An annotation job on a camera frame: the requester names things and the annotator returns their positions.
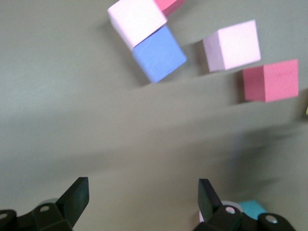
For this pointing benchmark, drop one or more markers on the purple foam block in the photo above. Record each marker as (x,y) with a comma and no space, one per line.
(158,55)

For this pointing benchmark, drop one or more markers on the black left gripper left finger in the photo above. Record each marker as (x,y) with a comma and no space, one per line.
(72,207)

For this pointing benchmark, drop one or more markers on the yellow foam block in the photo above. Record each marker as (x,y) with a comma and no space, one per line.
(306,110)

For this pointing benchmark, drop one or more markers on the blue foam block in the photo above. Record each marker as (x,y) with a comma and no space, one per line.
(252,209)

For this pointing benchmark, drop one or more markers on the red foam block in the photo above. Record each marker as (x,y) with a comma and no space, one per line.
(168,4)
(272,80)

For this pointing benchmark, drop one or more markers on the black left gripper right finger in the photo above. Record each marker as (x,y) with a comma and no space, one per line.
(211,211)

